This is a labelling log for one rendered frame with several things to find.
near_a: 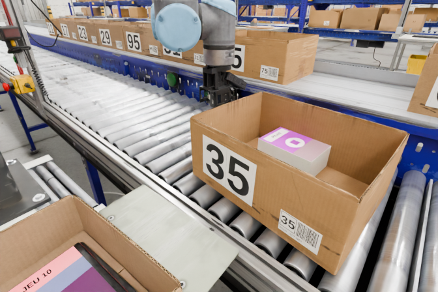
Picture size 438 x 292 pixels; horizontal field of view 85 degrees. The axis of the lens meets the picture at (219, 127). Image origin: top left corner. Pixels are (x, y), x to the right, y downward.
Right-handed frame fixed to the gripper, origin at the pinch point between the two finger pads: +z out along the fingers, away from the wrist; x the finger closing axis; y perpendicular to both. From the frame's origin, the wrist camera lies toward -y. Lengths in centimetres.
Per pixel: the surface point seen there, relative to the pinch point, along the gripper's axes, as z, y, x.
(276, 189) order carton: -5.0, 22.7, 32.3
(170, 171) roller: 5.9, 23.8, 1.3
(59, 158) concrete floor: 81, 17, -169
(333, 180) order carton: 4.7, -0.9, 36.6
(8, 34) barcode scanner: -25, 35, -80
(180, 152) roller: 6.2, 15.4, -4.6
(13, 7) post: -35, 29, -91
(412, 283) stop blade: 7, 15, 56
